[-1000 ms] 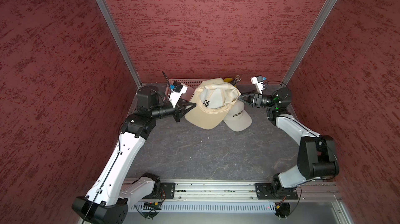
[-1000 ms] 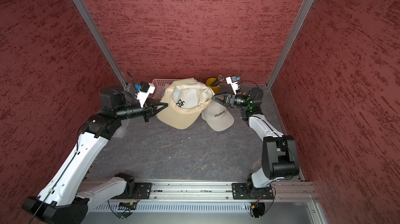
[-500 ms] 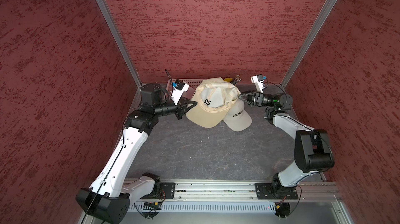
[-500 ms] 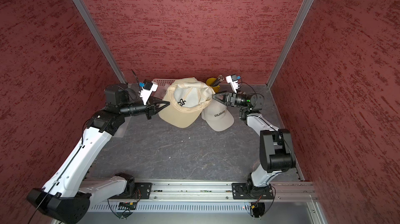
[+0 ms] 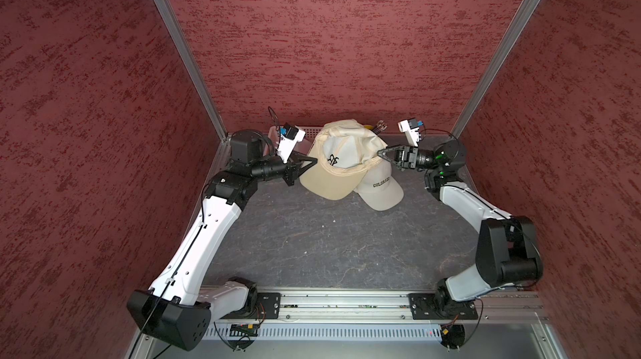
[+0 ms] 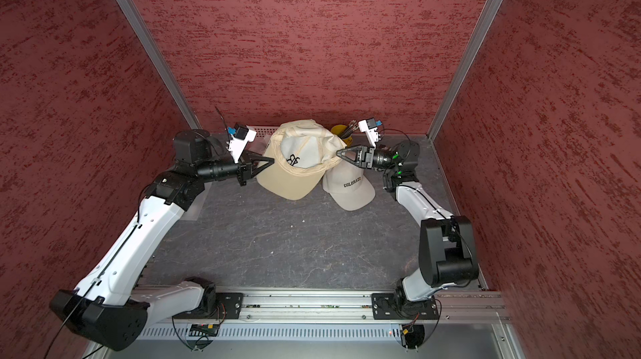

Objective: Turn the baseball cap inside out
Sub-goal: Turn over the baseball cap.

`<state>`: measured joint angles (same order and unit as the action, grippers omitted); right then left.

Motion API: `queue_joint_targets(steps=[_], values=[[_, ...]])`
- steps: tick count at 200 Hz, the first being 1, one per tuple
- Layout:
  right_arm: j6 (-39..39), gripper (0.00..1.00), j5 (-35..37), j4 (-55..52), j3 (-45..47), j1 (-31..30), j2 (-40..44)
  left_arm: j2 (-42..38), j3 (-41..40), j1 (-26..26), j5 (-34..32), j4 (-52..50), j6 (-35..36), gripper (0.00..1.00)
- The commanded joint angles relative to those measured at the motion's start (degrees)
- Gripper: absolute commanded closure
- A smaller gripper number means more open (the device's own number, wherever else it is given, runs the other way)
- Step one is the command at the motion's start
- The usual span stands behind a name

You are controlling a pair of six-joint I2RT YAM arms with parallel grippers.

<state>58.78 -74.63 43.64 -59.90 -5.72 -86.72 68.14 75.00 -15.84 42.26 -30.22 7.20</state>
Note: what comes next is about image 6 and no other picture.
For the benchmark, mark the corner aluminium post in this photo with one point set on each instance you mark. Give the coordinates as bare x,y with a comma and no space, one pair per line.
479,33
137,23

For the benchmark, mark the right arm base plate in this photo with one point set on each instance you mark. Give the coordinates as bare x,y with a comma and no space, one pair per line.
388,306

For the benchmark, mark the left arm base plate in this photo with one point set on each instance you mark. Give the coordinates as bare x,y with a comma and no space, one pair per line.
228,306

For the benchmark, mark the yellow pencil cup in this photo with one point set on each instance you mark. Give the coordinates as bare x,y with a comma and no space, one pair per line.
337,129

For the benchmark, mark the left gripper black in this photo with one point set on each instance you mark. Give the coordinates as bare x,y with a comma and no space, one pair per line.
251,170

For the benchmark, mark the left corner aluminium post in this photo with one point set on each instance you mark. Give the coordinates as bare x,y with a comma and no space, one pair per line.
137,23

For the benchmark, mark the white Colorado baseball cap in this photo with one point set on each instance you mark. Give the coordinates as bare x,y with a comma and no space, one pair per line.
348,186

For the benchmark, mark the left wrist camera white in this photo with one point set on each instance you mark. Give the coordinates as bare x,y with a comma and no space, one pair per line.
239,137

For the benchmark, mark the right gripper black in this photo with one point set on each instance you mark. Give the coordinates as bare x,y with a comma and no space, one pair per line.
365,156

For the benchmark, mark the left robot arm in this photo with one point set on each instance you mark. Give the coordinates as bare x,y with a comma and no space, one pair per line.
107,307

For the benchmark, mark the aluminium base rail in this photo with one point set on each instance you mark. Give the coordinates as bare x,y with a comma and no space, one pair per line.
280,305

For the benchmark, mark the pink plastic basket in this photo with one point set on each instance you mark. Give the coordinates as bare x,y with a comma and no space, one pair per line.
263,131

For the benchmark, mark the right corner aluminium post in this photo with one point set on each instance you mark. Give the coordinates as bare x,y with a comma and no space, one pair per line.
479,33

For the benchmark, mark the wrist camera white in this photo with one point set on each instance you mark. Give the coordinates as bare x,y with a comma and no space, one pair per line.
239,137
369,127

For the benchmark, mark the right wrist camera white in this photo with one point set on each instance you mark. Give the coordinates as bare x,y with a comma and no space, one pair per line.
369,127

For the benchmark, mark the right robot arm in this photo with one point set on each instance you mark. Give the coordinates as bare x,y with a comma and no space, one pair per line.
447,255

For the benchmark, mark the clear plastic plate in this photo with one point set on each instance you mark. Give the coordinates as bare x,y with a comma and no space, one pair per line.
193,214

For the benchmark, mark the beige baseball cap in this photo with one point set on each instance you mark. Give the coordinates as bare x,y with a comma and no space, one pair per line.
303,151

